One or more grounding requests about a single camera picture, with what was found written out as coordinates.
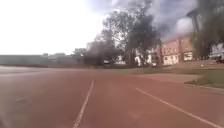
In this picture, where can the white building behind trees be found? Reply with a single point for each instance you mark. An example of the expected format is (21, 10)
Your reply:
(142, 58)

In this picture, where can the red running track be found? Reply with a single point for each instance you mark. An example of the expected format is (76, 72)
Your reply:
(113, 103)

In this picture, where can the grass field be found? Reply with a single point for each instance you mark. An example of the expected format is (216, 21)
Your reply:
(206, 75)

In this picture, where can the long low wall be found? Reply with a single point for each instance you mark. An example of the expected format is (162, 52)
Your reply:
(33, 60)

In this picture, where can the group of tall trees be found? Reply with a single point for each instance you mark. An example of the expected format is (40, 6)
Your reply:
(133, 33)

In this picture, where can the dark tree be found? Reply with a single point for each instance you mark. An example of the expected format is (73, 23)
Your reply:
(210, 26)

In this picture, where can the red brick building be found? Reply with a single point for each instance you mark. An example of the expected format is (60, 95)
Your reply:
(176, 50)

